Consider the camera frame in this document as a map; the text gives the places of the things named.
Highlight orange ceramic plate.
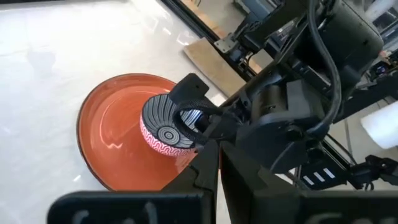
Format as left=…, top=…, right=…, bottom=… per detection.
left=76, top=73, right=200, bottom=192

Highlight white table mat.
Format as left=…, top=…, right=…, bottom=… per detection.
left=0, top=0, right=280, bottom=224

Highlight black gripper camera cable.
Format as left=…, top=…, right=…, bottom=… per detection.
left=306, top=0, right=343, bottom=134

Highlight blue patterned pink bowl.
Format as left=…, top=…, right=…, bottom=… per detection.
left=139, top=93, right=206, bottom=157

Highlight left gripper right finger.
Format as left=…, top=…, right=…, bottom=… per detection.
left=220, top=140, right=299, bottom=224

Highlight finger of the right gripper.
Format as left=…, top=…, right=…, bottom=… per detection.
left=169, top=73, right=210, bottom=104
left=172, top=98, right=244, bottom=146

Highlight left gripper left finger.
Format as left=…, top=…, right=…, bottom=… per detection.
left=163, top=140, right=220, bottom=224

